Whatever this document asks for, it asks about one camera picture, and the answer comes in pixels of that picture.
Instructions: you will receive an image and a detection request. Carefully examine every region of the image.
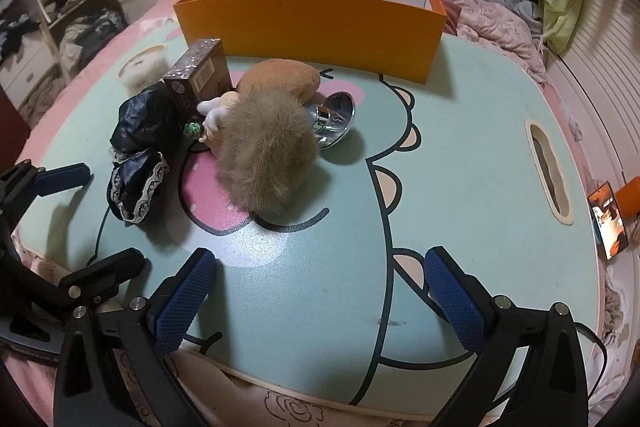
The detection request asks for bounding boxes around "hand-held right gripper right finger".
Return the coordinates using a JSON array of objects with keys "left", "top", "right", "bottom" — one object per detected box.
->
[{"left": 422, "top": 246, "right": 591, "bottom": 427}]

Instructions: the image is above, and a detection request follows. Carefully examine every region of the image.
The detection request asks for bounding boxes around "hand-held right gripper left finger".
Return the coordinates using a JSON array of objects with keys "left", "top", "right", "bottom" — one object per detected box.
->
[{"left": 50, "top": 247, "right": 218, "bottom": 427}]

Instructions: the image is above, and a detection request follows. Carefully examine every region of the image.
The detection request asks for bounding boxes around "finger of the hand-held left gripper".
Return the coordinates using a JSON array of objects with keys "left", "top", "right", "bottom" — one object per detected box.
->
[
  {"left": 59, "top": 248, "right": 148, "bottom": 309},
  {"left": 0, "top": 161, "right": 93, "bottom": 223}
]

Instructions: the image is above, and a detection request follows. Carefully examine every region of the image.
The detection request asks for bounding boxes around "black lace cloth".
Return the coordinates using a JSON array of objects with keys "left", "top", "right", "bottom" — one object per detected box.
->
[{"left": 106, "top": 86, "right": 177, "bottom": 225}]

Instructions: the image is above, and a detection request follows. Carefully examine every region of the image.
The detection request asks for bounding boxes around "small figurine keychain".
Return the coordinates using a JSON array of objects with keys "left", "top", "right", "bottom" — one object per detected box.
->
[{"left": 184, "top": 91, "right": 241, "bottom": 146}]

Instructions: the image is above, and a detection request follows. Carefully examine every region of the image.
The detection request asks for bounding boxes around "small brown patterned box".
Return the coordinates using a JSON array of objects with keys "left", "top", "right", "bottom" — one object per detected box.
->
[{"left": 163, "top": 38, "right": 234, "bottom": 120}]

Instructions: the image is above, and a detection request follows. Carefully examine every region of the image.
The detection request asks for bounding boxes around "furry beige tail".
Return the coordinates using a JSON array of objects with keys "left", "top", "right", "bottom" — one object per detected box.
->
[{"left": 214, "top": 93, "right": 322, "bottom": 214}]

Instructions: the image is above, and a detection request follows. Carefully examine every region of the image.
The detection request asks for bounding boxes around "silver metal cone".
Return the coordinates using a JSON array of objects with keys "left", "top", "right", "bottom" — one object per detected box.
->
[{"left": 304, "top": 91, "right": 357, "bottom": 151}]

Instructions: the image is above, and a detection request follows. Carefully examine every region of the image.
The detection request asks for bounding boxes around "brown plush toy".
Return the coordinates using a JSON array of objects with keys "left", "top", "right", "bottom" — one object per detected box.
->
[{"left": 236, "top": 58, "right": 322, "bottom": 104}]

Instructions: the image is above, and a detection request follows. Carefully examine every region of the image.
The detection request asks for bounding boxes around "orange cardboard box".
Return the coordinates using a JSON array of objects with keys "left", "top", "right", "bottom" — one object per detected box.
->
[{"left": 172, "top": 0, "right": 448, "bottom": 84}]

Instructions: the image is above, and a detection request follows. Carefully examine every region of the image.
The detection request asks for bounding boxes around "dark red board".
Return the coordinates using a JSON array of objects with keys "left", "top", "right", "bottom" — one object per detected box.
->
[{"left": 0, "top": 84, "right": 32, "bottom": 170}]

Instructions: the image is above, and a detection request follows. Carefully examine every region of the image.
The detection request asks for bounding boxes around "white drawer cabinet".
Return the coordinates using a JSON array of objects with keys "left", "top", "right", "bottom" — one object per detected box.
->
[{"left": 0, "top": 34, "right": 63, "bottom": 110}]

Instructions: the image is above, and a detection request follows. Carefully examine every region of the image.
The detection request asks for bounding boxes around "black and white clothes pile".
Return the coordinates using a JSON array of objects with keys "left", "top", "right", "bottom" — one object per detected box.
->
[{"left": 59, "top": 8, "right": 130, "bottom": 75}]

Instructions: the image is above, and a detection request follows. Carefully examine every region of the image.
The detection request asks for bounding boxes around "dark clothes heap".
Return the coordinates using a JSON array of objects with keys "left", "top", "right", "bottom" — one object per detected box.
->
[{"left": 0, "top": 0, "right": 41, "bottom": 62}]

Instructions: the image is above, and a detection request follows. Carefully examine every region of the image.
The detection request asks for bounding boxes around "smartphone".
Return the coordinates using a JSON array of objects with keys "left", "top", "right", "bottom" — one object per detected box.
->
[{"left": 586, "top": 180, "right": 631, "bottom": 262}]

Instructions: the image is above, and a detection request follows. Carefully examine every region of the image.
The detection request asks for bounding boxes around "orange object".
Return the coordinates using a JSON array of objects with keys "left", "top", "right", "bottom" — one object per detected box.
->
[{"left": 616, "top": 176, "right": 640, "bottom": 230}]

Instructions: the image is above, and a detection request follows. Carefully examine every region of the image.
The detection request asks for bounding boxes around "pink floral quilt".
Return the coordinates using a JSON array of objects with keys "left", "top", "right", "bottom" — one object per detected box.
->
[{"left": 320, "top": 0, "right": 548, "bottom": 85}]

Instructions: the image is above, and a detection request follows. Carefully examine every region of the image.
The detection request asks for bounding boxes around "black cable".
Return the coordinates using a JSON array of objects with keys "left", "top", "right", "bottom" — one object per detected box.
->
[{"left": 574, "top": 322, "right": 610, "bottom": 413}]

